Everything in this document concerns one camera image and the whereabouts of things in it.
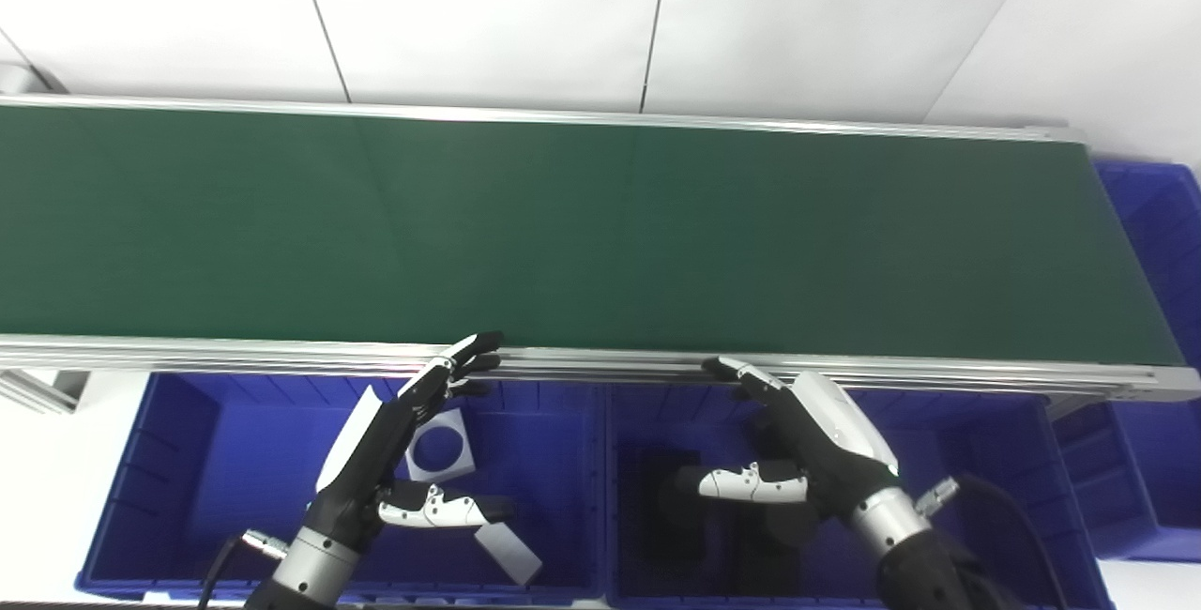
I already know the black part with cylinder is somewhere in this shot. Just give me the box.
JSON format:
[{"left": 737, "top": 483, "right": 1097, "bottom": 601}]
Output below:
[{"left": 727, "top": 497, "right": 829, "bottom": 598}]

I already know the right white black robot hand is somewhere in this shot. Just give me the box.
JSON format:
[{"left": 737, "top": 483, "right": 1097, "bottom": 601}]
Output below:
[{"left": 676, "top": 355, "right": 903, "bottom": 525}]

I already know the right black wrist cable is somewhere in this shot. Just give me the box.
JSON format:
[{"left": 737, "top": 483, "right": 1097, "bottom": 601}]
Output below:
[{"left": 915, "top": 473, "right": 1072, "bottom": 610}]

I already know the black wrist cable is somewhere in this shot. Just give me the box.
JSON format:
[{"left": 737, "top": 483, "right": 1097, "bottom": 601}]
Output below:
[
  {"left": 195, "top": 527, "right": 291, "bottom": 610},
  {"left": 915, "top": 473, "right": 1072, "bottom": 610}
]

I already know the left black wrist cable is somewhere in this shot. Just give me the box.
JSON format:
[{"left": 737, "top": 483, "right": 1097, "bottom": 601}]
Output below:
[{"left": 195, "top": 527, "right": 291, "bottom": 610}]

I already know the blue plastic bin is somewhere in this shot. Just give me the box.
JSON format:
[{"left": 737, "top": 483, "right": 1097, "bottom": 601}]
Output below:
[
  {"left": 1051, "top": 158, "right": 1201, "bottom": 562},
  {"left": 75, "top": 370, "right": 607, "bottom": 607},
  {"left": 600, "top": 382, "right": 1118, "bottom": 610}
]

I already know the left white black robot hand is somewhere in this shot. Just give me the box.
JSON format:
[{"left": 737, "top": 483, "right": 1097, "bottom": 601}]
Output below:
[{"left": 305, "top": 330, "right": 515, "bottom": 555}]

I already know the white square plate with hole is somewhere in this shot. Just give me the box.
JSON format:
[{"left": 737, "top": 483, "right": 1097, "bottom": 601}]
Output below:
[{"left": 404, "top": 407, "right": 478, "bottom": 483}]

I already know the green conveyor belt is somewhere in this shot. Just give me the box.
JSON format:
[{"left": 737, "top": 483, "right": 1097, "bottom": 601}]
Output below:
[
  {"left": 0, "top": 105, "right": 1186, "bottom": 368},
  {"left": 0, "top": 92, "right": 1201, "bottom": 404}
]

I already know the white rectangular block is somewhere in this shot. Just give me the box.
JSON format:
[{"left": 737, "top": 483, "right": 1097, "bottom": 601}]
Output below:
[{"left": 473, "top": 520, "right": 544, "bottom": 587}]

